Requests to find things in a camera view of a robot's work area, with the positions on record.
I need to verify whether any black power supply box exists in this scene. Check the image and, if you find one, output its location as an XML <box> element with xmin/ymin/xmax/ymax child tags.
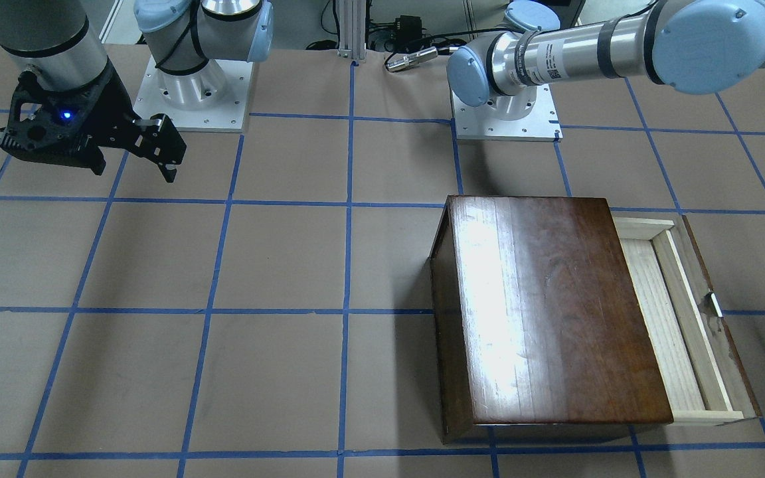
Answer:
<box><xmin>392</xmin><ymin>15</ymin><xmax>423</xmax><ymax>45</ymax></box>

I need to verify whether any dark wooden drawer box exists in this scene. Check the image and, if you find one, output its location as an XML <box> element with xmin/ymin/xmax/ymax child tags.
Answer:
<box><xmin>429</xmin><ymin>195</ymin><xmax>674</xmax><ymax>443</ymax></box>

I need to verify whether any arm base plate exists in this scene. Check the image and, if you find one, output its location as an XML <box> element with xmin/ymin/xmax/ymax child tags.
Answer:
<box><xmin>450</xmin><ymin>85</ymin><xmax>564</xmax><ymax>141</ymax></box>
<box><xmin>133</xmin><ymin>57</ymin><xmax>257</xmax><ymax>133</ymax></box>

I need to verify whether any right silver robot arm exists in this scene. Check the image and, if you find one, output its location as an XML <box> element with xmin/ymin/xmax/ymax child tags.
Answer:
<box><xmin>0</xmin><ymin>1</ymin><xmax>274</xmax><ymax>183</ymax></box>

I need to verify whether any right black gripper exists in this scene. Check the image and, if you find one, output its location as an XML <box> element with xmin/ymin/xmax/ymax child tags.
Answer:
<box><xmin>82</xmin><ymin>63</ymin><xmax>187</xmax><ymax>183</ymax></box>

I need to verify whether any wooden drawer with white handle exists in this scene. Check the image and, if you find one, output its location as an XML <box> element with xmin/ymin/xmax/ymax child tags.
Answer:
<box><xmin>614</xmin><ymin>216</ymin><xmax>762</xmax><ymax>426</ymax></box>

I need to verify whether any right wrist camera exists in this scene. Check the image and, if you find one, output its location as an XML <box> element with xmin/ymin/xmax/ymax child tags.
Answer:
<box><xmin>0</xmin><ymin>64</ymin><xmax>101</xmax><ymax>169</ymax></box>

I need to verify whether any rear aluminium frame post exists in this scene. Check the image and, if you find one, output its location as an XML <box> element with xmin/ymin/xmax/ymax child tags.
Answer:
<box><xmin>332</xmin><ymin>0</ymin><xmax>368</xmax><ymax>64</ymax></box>

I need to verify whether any silver cylindrical connector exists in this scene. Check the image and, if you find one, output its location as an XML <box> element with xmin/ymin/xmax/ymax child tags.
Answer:
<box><xmin>384</xmin><ymin>46</ymin><xmax>438</xmax><ymax>73</ymax></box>

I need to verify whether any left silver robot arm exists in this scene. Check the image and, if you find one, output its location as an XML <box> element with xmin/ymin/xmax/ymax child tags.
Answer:
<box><xmin>446</xmin><ymin>1</ymin><xmax>765</xmax><ymax>107</ymax></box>

